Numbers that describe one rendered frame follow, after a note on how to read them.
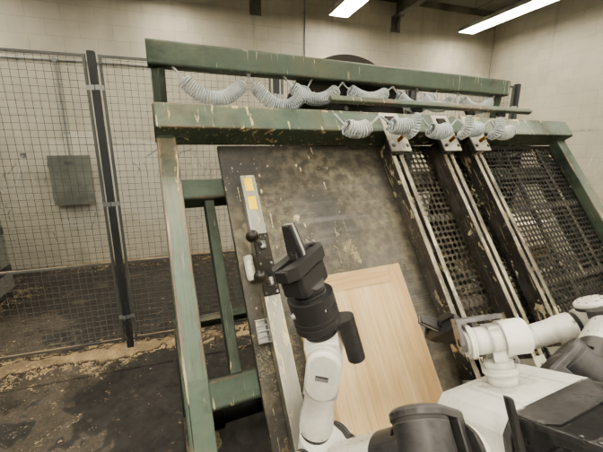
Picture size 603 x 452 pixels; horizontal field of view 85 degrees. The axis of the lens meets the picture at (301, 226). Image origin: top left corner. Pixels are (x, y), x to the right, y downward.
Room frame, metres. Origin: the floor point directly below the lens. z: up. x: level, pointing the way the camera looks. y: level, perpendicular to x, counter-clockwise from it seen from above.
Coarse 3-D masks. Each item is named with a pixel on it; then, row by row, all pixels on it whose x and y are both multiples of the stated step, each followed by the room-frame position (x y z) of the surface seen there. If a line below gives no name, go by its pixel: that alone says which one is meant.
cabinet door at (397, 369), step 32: (352, 288) 1.05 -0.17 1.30; (384, 288) 1.09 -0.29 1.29; (384, 320) 1.02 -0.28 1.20; (416, 320) 1.05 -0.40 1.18; (384, 352) 0.95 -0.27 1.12; (416, 352) 0.98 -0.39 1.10; (352, 384) 0.86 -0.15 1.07; (384, 384) 0.89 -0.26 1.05; (416, 384) 0.92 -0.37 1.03; (352, 416) 0.81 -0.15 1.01; (384, 416) 0.83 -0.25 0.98
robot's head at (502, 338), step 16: (496, 320) 0.58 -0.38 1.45; (512, 320) 0.57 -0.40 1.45; (480, 336) 0.55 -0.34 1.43; (496, 336) 0.55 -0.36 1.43; (512, 336) 0.54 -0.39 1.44; (528, 336) 0.54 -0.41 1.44; (480, 352) 0.55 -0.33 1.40; (496, 352) 0.54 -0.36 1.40; (512, 352) 0.54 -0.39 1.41; (528, 352) 0.54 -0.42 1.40; (496, 368) 0.53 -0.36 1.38; (512, 368) 0.53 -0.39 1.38
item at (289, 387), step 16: (240, 176) 1.14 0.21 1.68; (240, 192) 1.13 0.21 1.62; (256, 192) 1.12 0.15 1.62; (256, 224) 1.05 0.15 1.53; (256, 256) 0.98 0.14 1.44; (272, 304) 0.91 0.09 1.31; (272, 320) 0.88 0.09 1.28; (272, 336) 0.85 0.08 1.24; (288, 336) 0.87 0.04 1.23; (272, 352) 0.86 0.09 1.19; (288, 352) 0.84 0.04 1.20; (288, 368) 0.82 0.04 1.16; (288, 384) 0.79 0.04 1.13; (288, 400) 0.77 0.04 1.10; (288, 416) 0.74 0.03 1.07; (288, 432) 0.74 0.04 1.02
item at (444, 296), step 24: (384, 120) 1.45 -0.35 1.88; (384, 144) 1.45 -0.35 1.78; (408, 144) 1.40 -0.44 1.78; (384, 168) 1.44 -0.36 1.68; (408, 192) 1.31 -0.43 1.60; (408, 216) 1.28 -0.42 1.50; (432, 240) 1.21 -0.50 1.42; (432, 264) 1.15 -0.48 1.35; (432, 288) 1.14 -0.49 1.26; (456, 312) 1.08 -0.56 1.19; (456, 360) 1.02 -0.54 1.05; (480, 360) 0.98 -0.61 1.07
